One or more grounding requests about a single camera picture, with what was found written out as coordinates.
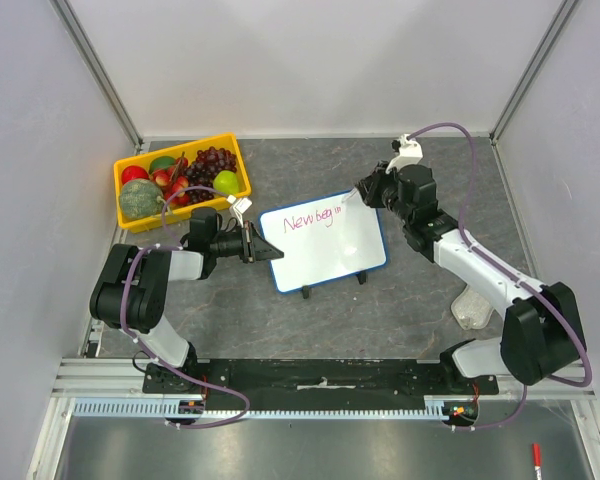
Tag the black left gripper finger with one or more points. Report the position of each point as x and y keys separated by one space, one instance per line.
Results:
x=267 y=253
x=258 y=243

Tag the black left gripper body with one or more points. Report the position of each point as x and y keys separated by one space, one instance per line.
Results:
x=229 y=244

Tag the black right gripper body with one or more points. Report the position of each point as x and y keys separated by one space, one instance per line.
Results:
x=375 y=185

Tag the magenta capped whiteboard marker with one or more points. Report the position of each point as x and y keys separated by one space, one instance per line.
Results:
x=351 y=194

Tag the blue framed whiteboard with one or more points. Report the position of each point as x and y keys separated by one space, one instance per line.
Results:
x=323 y=240

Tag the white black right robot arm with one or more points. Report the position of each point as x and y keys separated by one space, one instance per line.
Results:
x=542 y=331

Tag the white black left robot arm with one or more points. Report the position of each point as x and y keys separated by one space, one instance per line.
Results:
x=130 y=293

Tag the green apple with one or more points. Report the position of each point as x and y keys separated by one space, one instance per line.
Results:
x=226 y=182

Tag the dark purple grape bunch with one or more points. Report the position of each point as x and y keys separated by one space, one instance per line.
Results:
x=203 y=170

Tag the red yellow small fruits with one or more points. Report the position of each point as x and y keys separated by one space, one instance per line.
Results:
x=170 y=181

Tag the green netted melon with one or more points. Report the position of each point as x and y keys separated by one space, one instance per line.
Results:
x=140 y=198

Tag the yellow plastic fruit bin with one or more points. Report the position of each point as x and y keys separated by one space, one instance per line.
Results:
x=184 y=154

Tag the green lime fruit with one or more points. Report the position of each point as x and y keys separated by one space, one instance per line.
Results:
x=161 y=162

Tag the red apple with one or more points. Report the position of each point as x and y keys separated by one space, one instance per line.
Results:
x=133 y=172

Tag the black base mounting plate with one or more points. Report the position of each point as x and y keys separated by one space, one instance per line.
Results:
x=341 y=383

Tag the white bead eraser pad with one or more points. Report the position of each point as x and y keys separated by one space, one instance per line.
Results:
x=471 y=310

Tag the red marker pen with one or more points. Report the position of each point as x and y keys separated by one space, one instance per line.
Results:
x=537 y=461

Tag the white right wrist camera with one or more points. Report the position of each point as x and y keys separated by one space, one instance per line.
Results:
x=407 y=152

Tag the aluminium frame rail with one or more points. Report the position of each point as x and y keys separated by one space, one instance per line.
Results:
x=97 y=377

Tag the grey slotted cable duct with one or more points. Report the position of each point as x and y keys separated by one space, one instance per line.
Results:
x=180 y=409

